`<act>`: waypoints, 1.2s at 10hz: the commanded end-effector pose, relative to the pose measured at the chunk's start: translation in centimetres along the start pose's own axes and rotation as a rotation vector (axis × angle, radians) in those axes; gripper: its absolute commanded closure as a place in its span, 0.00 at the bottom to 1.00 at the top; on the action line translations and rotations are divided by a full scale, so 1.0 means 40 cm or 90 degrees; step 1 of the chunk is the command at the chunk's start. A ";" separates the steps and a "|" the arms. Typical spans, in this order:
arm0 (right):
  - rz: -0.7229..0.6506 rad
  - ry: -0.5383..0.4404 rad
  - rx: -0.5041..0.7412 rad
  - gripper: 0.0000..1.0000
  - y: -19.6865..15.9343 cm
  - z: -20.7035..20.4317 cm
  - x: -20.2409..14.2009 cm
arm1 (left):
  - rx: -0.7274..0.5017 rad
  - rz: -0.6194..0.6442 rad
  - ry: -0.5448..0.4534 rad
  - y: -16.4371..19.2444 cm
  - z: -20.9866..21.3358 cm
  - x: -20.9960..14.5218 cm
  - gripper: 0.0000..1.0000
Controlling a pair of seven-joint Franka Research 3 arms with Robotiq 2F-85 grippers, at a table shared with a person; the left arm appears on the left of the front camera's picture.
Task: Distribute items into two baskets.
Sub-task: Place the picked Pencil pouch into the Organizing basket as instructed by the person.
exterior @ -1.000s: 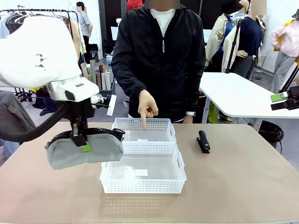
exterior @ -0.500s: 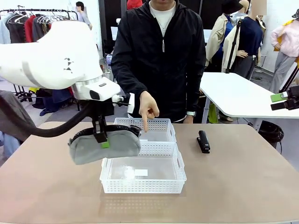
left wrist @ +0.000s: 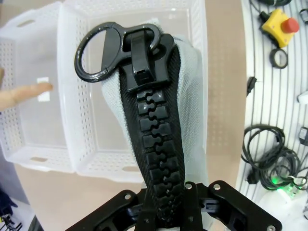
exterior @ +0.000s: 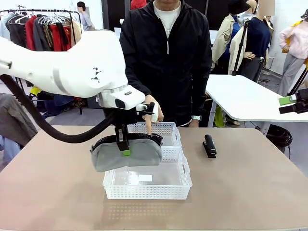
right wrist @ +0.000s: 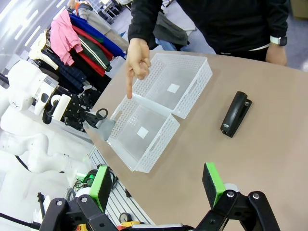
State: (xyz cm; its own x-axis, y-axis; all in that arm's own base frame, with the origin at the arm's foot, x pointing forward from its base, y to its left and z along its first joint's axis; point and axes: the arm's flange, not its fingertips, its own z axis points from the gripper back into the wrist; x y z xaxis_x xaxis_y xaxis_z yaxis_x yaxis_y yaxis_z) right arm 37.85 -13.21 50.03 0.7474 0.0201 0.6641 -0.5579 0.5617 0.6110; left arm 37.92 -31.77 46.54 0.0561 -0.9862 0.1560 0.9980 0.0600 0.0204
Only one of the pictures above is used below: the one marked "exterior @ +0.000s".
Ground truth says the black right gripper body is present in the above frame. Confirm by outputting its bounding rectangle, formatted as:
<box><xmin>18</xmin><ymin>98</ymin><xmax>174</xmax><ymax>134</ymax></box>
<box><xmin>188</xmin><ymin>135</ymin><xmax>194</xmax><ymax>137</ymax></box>
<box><xmin>295</xmin><ymin>87</ymin><xmax>308</xmax><ymax>114</ymax></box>

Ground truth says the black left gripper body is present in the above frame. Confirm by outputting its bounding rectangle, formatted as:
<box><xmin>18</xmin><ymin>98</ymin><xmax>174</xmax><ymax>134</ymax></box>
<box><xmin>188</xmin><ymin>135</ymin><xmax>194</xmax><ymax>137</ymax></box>
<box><xmin>112</xmin><ymin>108</ymin><xmax>139</xmax><ymax>136</ymax></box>

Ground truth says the grey zipper pouch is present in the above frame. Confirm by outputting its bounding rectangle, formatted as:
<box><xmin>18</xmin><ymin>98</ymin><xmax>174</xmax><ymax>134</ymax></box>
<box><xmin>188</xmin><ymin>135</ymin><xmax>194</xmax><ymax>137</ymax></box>
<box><xmin>90</xmin><ymin>133</ymin><xmax>164</xmax><ymax>173</ymax></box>

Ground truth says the black stapler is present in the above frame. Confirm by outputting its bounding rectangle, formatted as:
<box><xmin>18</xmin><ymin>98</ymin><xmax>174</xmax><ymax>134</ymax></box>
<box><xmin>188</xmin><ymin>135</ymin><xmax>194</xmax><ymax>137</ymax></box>
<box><xmin>202</xmin><ymin>134</ymin><xmax>218</xmax><ymax>159</ymax></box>

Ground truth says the person's left forearm black sleeve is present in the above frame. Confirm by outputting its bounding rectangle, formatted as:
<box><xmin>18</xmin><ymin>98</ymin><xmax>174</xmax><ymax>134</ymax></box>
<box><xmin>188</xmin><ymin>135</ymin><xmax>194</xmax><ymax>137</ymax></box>
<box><xmin>191</xmin><ymin>72</ymin><xmax>213</xmax><ymax>118</ymax></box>

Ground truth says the person's right forearm black sleeve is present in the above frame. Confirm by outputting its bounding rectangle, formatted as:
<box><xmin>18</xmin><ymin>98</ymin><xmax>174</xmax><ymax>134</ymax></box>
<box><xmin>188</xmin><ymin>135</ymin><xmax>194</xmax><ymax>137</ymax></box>
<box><xmin>125</xmin><ymin>61</ymin><xmax>153</xmax><ymax>97</ymax></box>

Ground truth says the person's right hand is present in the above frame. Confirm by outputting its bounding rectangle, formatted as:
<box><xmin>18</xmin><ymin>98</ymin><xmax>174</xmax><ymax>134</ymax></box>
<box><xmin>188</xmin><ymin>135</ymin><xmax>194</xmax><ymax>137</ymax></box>
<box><xmin>142</xmin><ymin>94</ymin><xmax>165</xmax><ymax>135</ymax></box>

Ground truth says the white perforated plastic basket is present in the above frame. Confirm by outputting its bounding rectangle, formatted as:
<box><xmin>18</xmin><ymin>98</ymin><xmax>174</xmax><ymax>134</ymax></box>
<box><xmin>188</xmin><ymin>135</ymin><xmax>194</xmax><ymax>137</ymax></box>
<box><xmin>127</xmin><ymin>121</ymin><xmax>182</xmax><ymax>148</ymax></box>
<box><xmin>103</xmin><ymin>145</ymin><xmax>193</xmax><ymax>200</ymax></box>

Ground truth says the white background table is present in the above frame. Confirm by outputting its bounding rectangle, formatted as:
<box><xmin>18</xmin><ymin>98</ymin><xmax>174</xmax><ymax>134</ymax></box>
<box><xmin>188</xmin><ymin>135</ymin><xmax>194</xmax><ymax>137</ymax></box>
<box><xmin>205</xmin><ymin>74</ymin><xmax>308</xmax><ymax>122</ymax></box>

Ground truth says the mannequin pink hoodie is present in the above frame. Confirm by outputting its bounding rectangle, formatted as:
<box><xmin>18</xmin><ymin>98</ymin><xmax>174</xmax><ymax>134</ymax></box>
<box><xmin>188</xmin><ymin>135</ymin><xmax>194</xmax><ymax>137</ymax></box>
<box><xmin>279</xmin><ymin>9</ymin><xmax>308</xmax><ymax>97</ymax></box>

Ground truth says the dark blue garment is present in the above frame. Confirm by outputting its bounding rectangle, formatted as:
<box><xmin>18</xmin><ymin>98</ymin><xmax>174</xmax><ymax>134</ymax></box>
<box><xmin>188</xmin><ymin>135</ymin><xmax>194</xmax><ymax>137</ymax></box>
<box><xmin>43</xmin><ymin>93</ymin><xmax>76</xmax><ymax>116</ymax></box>

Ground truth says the person torso black jacket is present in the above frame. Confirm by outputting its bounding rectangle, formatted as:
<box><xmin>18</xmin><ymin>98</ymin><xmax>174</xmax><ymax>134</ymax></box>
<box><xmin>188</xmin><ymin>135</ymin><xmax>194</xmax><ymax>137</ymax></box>
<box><xmin>119</xmin><ymin>0</ymin><xmax>213</xmax><ymax>127</ymax></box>

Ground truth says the green bag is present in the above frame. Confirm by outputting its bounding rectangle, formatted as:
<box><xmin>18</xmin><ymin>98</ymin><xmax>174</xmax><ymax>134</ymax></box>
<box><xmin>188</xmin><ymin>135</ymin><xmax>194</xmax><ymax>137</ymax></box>
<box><xmin>214</xmin><ymin>107</ymin><xmax>225</xmax><ymax>128</ymax></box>

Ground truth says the black tripod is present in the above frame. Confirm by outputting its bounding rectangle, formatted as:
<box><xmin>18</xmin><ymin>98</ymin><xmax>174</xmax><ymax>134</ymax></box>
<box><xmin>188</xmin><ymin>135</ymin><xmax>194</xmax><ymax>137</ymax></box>
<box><xmin>231</xmin><ymin>19</ymin><xmax>250</xmax><ymax>77</ymax></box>

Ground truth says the mannequin beige trench coat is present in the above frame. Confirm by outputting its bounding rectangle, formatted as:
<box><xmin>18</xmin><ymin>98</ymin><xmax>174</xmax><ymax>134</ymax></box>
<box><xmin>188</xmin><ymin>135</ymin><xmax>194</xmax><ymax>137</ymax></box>
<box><xmin>211</xmin><ymin>0</ymin><xmax>251</xmax><ymax>74</ymax></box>

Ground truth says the beige jacket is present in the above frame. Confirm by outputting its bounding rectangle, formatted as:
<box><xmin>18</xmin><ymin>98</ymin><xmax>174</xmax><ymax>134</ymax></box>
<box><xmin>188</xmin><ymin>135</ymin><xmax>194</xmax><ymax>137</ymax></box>
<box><xmin>70</xmin><ymin>20</ymin><xmax>83</xmax><ymax>41</ymax></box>

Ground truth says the red dress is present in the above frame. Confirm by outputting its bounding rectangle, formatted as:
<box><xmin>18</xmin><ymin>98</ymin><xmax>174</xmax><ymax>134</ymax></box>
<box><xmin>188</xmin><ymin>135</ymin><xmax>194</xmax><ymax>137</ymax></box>
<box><xmin>50</xmin><ymin>24</ymin><xmax>72</xmax><ymax>52</ymax></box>

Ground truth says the black scarf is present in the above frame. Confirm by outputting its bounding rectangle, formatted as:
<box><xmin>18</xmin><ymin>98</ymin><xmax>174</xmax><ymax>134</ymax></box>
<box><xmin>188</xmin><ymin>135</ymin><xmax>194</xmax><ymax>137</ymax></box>
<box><xmin>55</xmin><ymin>23</ymin><xmax>70</xmax><ymax>46</ymax></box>

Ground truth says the background person grey shirt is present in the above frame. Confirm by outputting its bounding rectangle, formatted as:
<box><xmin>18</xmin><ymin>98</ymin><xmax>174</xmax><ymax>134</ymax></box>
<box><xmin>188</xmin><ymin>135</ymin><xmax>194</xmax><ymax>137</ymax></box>
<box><xmin>77</xmin><ymin>1</ymin><xmax>96</xmax><ymax>32</ymax></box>

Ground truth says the black bucket hat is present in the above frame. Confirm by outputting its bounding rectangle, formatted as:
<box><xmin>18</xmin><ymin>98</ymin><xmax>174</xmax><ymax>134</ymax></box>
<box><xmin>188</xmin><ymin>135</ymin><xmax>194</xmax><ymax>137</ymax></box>
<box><xmin>228</xmin><ymin>0</ymin><xmax>251</xmax><ymax>15</ymax></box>

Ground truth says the grey jacket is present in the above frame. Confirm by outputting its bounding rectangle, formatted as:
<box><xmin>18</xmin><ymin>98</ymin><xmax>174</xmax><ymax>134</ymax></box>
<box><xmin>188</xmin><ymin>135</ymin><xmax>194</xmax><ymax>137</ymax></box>
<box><xmin>0</xmin><ymin>93</ymin><xmax>39</xmax><ymax>147</ymax></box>

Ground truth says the grey blazer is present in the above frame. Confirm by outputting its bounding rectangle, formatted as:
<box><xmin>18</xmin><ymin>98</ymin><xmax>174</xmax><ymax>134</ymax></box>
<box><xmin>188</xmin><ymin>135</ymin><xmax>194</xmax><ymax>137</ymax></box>
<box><xmin>33</xmin><ymin>16</ymin><xmax>55</xmax><ymax>52</ymax></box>

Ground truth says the red coat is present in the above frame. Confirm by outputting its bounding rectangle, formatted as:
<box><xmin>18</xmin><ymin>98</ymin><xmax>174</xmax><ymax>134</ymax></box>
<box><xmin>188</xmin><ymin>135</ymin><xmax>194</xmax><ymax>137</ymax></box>
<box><xmin>25</xmin><ymin>15</ymin><xmax>37</xmax><ymax>51</ymax></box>

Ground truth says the black clothes rack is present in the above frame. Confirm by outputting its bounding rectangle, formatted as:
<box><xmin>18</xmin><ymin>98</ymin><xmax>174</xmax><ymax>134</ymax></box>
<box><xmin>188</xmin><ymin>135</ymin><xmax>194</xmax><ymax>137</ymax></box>
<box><xmin>0</xmin><ymin>9</ymin><xmax>83</xmax><ymax>116</ymax></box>

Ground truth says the light blue jacket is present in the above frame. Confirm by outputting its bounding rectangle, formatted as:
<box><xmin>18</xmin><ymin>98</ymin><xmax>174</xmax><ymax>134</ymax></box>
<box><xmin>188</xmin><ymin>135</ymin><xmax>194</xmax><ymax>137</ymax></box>
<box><xmin>0</xmin><ymin>13</ymin><xmax>12</xmax><ymax>42</ymax></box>

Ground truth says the black coiled cable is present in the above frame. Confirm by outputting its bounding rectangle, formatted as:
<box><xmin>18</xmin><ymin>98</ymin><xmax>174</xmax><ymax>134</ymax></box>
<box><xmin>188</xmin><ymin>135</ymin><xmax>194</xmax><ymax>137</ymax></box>
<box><xmin>266</xmin><ymin>124</ymin><xmax>293</xmax><ymax>148</ymax></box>

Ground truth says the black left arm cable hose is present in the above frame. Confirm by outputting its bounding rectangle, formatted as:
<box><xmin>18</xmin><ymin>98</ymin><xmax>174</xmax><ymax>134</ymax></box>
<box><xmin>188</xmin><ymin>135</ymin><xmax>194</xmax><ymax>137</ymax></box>
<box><xmin>0</xmin><ymin>74</ymin><xmax>116</xmax><ymax>144</ymax></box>

